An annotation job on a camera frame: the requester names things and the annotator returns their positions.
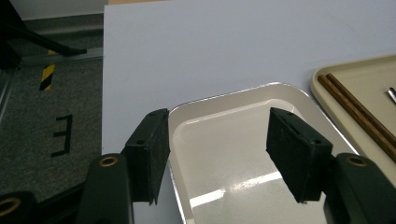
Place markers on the small white rectangular plate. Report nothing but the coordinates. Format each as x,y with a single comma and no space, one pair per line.
224,149

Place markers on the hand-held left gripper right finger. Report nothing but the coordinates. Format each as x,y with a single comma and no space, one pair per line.
295,155

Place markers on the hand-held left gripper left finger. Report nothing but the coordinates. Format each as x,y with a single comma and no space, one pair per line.
149,155

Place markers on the metal spoon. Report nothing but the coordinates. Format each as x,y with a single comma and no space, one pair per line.
392,95

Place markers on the brown wooden chopstick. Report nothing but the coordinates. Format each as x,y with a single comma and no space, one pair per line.
348,105
358,96

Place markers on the large beige tray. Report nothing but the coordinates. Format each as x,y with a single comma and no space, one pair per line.
367,84

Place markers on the black metal frame leg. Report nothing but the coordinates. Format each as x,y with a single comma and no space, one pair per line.
31,37

